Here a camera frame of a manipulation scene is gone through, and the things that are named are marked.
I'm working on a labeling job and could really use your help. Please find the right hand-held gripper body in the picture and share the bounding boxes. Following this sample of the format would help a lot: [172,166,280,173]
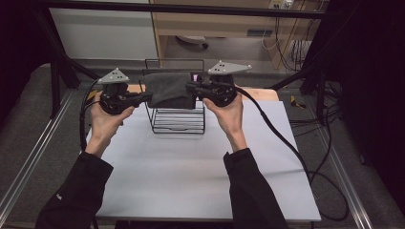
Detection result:
[192,59,253,108]

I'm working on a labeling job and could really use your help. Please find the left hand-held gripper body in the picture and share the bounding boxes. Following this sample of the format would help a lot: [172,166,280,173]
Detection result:
[96,67,145,115]

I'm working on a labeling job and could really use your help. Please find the dark grey towel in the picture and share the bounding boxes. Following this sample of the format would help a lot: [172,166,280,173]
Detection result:
[143,72,198,111]

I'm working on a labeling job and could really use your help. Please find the black wire rack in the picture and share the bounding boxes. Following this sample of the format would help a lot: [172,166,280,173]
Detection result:
[138,58,206,135]

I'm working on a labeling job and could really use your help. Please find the person's left hand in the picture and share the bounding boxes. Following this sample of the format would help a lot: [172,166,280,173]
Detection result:
[85,90,137,148]

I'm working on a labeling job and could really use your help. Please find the person's right hand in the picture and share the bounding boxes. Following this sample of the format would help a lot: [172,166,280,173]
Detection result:
[202,93,245,141]

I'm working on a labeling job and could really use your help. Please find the office chair base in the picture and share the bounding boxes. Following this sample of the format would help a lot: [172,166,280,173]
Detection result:
[175,34,210,51]

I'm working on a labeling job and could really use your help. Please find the black metal stand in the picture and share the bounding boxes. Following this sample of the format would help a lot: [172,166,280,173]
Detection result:
[269,61,330,126]
[32,9,113,119]

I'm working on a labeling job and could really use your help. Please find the white cabinet panel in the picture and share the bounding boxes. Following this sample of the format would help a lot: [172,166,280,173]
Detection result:
[49,7,160,61]

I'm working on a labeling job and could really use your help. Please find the wooden desk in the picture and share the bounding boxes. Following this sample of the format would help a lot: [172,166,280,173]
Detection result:
[149,0,321,70]

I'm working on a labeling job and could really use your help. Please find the white power strip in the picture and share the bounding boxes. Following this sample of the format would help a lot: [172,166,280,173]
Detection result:
[268,0,294,10]

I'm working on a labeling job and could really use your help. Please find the dark curtain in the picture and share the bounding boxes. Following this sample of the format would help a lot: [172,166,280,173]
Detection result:
[0,0,53,123]
[313,0,405,218]

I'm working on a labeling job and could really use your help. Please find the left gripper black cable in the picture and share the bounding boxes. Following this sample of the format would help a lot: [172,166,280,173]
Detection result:
[78,78,103,153]

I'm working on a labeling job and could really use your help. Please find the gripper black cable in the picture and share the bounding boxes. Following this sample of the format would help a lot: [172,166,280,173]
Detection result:
[78,78,103,153]
[234,85,350,222]

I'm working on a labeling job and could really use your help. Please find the black metal frame bar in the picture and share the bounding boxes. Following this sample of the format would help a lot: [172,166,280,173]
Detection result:
[39,0,330,20]

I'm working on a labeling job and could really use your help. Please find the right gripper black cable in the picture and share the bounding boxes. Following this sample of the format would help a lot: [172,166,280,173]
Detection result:
[234,85,350,222]

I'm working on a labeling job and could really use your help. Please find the cables under desk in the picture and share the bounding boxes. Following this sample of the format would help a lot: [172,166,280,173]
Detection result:
[261,15,320,73]

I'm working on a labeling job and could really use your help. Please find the aluminium rail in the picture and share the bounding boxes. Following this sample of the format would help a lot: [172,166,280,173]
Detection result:
[314,125,374,229]
[0,90,76,218]

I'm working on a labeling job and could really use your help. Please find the bundle of floor cables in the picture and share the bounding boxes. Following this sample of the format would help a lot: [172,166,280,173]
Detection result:
[288,79,344,179]

